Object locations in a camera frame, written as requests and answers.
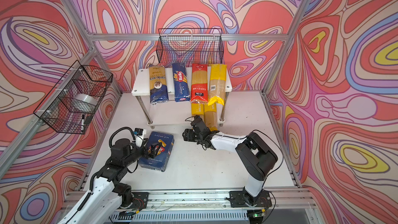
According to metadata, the blue Barilla rigatoni box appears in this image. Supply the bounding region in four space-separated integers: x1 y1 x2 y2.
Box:
138 131 174 172

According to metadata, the yellow Pastatime spaghetti bag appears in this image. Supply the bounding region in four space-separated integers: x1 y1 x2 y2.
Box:
204 103 218 131
191 103 204 120

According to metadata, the red spaghetti bag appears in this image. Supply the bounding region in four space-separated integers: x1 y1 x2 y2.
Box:
191 63 208 104

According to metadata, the blue Barilla spaghetti box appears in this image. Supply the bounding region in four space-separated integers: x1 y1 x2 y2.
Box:
172 62 190 102

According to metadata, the dark blue spaghetti bag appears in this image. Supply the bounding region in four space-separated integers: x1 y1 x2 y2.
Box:
149 66 169 105

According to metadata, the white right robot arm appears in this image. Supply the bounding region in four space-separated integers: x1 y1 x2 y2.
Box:
182 115 278 208

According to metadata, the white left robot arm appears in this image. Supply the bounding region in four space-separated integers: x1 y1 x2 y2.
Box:
59 127 163 224

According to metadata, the white two-tier shelf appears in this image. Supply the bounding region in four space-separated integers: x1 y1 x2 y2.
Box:
131 66 233 130

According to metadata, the silver tape roll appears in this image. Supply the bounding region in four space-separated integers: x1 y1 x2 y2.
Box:
72 93 97 113

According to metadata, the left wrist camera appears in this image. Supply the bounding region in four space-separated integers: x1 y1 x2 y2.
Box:
133 128 147 147

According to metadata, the black wire basket back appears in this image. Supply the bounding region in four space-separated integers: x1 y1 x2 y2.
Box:
156 28 224 67

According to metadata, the black wire basket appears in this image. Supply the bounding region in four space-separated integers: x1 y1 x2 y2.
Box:
156 28 224 67
33 61 113 135

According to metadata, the black wire basket left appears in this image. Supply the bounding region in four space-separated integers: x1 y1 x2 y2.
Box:
33 61 113 135

